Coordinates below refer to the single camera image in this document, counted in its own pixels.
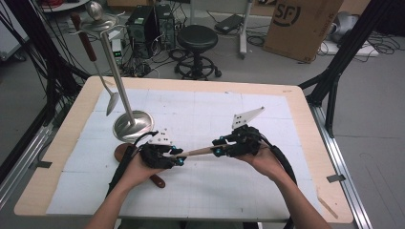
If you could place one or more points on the metal utensil stand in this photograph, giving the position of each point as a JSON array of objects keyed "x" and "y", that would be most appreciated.
[{"x": 133, "y": 127}]

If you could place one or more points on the large cardboard box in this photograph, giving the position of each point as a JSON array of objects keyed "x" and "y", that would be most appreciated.
[{"x": 302, "y": 28}]

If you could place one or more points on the grey tape piece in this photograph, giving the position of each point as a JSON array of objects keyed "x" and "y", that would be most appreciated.
[
  {"x": 39, "y": 164},
  {"x": 336, "y": 178}
]

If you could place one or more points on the wide black computer tower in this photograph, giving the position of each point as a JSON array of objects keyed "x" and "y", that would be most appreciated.
[{"x": 140, "y": 28}]

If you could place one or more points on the aluminium rail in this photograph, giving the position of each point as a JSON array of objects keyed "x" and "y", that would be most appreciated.
[
  {"x": 337, "y": 159},
  {"x": 22, "y": 162}
]

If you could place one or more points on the grey bag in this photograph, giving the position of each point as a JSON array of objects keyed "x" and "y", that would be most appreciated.
[{"x": 344, "y": 25}]

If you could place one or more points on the small box with green display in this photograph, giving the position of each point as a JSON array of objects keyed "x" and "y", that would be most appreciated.
[{"x": 117, "y": 49}]

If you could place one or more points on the black round stool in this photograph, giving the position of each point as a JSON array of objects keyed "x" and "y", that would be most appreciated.
[{"x": 197, "y": 38}]

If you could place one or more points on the white stand post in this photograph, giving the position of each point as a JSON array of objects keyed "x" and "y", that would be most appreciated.
[{"x": 245, "y": 35}]

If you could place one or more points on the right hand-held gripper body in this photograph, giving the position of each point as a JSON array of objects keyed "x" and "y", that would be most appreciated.
[{"x": 245, "y": 143}]

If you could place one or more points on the black metal frame post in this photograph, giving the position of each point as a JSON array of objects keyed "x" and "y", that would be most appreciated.
[
  {"x": 344, "y": 51},
  {"x": 47, "y": 63}
]

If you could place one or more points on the light wooden spatula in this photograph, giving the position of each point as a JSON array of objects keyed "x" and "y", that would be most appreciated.
[{"x": 199, "y": 151}]

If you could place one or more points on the person's left hand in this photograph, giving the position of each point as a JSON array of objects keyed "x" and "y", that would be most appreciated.
[{"x": 137, "y": 173}]

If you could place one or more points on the person's right hand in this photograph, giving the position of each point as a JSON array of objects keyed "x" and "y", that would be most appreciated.
[{"x": 267, "y": 163}]

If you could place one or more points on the narrow black computer tower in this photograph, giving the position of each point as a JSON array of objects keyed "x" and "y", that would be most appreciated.
[{"x": 165, "y": 25}]

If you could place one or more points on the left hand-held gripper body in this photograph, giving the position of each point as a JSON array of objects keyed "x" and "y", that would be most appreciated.
[{"x": 156, "y": 156}]

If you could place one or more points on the flat black device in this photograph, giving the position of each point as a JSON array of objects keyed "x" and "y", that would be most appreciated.
[{"x": 229, "y": 23}]

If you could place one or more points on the white foam mat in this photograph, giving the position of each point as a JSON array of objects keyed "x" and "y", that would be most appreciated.
[{"x": 223, "y": 191}]

